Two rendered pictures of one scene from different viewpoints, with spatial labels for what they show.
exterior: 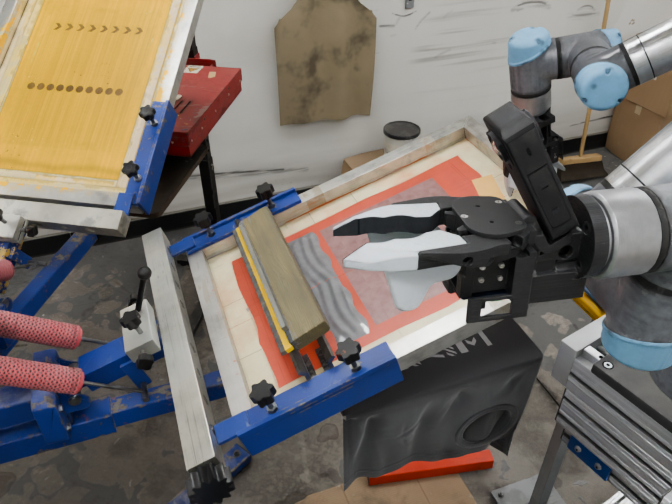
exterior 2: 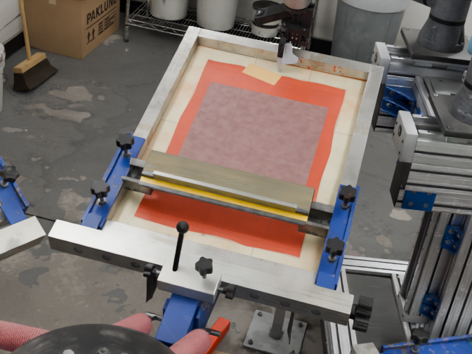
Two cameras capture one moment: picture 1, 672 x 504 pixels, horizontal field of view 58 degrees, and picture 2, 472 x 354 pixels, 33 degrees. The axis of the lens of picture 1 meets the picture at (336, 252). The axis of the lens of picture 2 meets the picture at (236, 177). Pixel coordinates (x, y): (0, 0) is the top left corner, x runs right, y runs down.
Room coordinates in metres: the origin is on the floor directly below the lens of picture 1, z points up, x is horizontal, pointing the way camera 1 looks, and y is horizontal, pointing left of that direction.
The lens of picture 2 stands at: (0.17, 1.47, 2.19)
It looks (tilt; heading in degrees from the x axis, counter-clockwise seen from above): 32 degrees down; 300
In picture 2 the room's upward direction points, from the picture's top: 8 degrees clockwise
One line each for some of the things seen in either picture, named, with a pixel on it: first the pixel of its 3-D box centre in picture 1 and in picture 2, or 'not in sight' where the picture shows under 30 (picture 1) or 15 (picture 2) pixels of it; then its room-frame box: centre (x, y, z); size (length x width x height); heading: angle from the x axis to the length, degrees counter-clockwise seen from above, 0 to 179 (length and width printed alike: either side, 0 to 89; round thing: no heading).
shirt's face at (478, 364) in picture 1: (404, 318); not in sight; (1.08, -0.17, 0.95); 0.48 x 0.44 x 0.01; 110
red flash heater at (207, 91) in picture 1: (159, 102); not in sight; (2.09, 0.64, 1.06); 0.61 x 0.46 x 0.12; 170
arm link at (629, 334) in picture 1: (643, 299); not in sight; (0.46, -0.30, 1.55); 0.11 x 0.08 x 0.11; 9
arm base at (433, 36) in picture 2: not in sight; (444, 29); (0.89, -0.96, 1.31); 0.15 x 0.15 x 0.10
